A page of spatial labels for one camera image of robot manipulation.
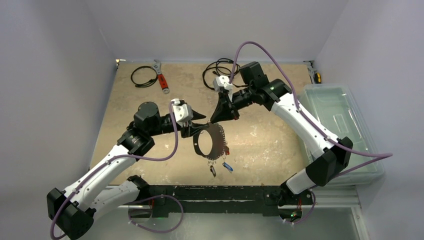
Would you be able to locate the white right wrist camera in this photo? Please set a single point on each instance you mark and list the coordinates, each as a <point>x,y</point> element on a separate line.
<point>222,84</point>

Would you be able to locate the metal key organizer ring plate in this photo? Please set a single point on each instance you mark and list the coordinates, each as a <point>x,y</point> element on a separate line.
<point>218,140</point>

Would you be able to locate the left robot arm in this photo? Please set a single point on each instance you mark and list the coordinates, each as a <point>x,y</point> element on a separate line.
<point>74,209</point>

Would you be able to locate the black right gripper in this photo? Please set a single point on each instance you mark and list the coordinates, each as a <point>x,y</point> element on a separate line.
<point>232,106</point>

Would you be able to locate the red handled adjustable wrench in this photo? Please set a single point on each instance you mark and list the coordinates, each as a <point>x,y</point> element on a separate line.
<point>162,81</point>

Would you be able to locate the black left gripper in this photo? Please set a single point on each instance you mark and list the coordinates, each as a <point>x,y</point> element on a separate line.
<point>192,127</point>

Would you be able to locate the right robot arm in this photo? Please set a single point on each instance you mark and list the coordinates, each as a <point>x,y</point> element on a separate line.
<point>332,154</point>

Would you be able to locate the clear plastic storage bin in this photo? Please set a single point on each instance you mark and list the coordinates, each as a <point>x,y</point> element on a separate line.
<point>334,106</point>

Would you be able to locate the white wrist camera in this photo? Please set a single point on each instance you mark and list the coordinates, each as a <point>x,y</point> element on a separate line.
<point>222,84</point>
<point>182,111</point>

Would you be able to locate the yellow black clamp tool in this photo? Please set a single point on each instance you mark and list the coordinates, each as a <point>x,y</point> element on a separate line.
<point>314,75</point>

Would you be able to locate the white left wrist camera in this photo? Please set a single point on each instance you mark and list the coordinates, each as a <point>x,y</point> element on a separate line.
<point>182,111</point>

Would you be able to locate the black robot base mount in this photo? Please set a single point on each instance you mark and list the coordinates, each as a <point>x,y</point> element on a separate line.
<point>267,200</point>

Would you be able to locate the blue key tag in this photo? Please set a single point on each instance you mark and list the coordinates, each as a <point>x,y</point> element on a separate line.
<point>227,166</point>

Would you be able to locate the black key tag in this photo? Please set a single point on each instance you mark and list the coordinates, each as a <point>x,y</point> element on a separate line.
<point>213,171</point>

